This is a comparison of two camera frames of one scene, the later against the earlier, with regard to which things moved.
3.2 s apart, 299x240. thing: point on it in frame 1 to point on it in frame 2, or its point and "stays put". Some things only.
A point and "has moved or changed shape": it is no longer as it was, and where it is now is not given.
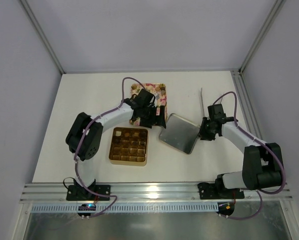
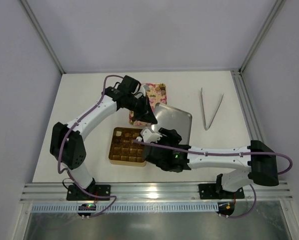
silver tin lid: (180, 133) has moved or changed shape
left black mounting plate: (80, 192) stays put
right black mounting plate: (209, 191) stays put
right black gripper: (203, 130) to (154, 152)
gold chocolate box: (129, 146) stays put
